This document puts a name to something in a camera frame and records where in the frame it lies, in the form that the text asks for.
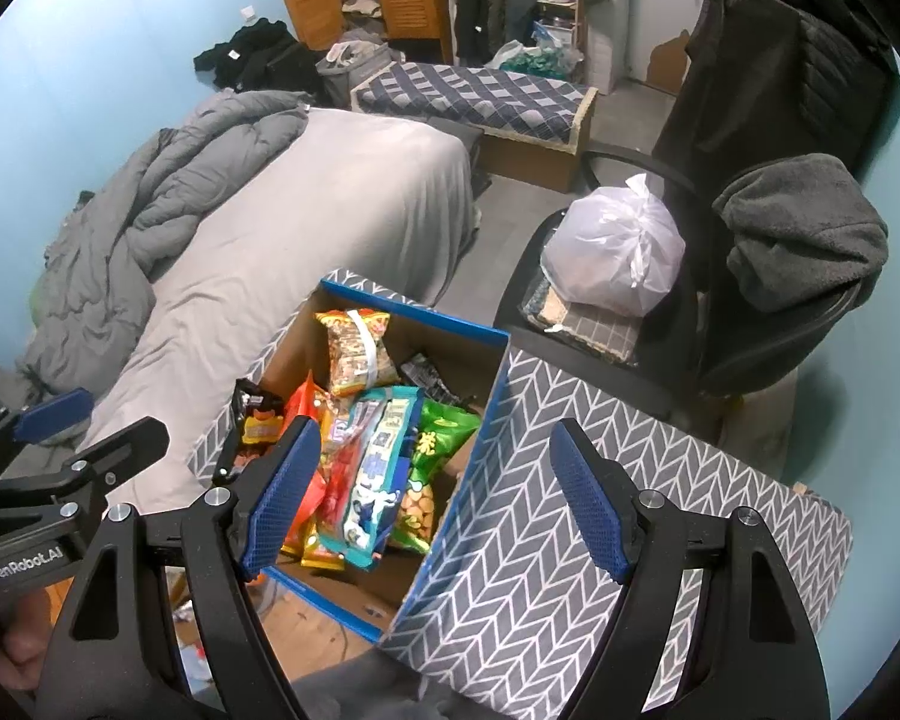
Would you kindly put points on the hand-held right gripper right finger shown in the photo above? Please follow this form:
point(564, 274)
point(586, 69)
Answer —
point(589, 502)

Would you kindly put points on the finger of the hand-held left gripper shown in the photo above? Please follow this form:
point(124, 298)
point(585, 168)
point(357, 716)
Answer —
point(127, 442)
point(52, 414)

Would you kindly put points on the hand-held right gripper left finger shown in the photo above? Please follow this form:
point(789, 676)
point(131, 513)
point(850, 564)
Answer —
point(281, 495)

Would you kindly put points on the red snack packet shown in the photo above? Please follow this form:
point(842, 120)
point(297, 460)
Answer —
point(334, 499)

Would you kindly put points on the dark brown snack packet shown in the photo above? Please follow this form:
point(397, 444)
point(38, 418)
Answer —
point(259, 427)

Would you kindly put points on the long yellow snack packet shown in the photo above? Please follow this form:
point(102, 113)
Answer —
point(321, 556)

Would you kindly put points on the teal snack packet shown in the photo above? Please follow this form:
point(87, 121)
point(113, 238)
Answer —
point(375, 480)

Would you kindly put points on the cardboard storage box blue rim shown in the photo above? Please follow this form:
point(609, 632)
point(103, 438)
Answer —
point(390, 577)

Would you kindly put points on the orange taped snack bag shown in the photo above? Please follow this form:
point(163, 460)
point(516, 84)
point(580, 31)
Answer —
point(345, 360)

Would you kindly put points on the green peanut snack packet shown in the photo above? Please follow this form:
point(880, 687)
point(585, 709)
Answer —
point(442, 435)

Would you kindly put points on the person's left hand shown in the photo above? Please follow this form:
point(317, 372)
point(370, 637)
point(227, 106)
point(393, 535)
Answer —
point(15, 645)

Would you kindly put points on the grey herringbone storage ottoman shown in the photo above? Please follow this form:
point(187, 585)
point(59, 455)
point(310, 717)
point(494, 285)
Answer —
point(525, 465)

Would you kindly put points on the grey checked cushion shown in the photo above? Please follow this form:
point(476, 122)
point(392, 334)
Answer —
point(592, 330)

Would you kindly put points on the grey duvet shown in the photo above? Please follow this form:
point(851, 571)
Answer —
point(135, 225)

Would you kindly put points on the black office chair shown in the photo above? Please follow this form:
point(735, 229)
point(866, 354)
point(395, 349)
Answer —
point(690, 300)

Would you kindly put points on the white plastic bag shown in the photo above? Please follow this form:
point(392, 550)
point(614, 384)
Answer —
point(607, 247)

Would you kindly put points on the grey sheeted bed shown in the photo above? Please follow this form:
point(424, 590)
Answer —
point(307, 225)

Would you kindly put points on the grey fleece garment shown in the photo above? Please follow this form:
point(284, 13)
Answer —
point(795, 232)

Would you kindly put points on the black clothes pile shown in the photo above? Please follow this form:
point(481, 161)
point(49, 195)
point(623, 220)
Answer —
point(255, 49)

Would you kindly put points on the blue checked mattress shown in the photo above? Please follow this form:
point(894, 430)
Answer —
point(480, 94)

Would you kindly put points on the grey clothes pile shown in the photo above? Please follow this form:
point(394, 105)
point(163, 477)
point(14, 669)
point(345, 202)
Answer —
point(352, 64)

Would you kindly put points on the green plastic bag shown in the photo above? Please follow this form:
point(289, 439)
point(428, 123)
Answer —
point(547, 60)

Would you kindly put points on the brown cardboard piece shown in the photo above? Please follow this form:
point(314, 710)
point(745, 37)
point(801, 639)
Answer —
point(667, 64)

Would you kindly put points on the black hanging jacket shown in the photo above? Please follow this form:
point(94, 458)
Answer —
point(780, 60)

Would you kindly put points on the dark hanging clothes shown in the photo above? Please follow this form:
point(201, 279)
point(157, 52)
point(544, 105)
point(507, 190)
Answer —
point(487, 7)

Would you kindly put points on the white door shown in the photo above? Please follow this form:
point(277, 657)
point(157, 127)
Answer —
point(645, 0)

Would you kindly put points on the wooden daybed frame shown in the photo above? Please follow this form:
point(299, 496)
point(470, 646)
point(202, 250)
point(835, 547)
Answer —
point(540, 161)

